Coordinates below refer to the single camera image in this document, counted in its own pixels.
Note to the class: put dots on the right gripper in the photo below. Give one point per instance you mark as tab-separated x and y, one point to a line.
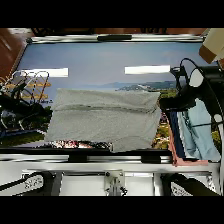
173	104

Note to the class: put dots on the grey T-shirt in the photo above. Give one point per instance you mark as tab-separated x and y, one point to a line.
103	123

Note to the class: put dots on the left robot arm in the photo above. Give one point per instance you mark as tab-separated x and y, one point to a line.
16	104

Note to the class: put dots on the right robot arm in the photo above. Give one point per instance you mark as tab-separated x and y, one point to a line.
208	90

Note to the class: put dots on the dark blue garment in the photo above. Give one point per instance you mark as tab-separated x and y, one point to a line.
176	136

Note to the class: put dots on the light blue garment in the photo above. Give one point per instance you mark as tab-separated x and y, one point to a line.
200	140

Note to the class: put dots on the salmon red garment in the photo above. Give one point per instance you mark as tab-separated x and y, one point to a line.
186	162

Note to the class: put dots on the cardboard box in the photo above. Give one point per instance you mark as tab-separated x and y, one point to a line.
213	45

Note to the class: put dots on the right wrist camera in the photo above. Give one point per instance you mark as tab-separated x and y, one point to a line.
177	78

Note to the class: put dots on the silver frame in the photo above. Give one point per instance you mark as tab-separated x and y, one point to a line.
110	168

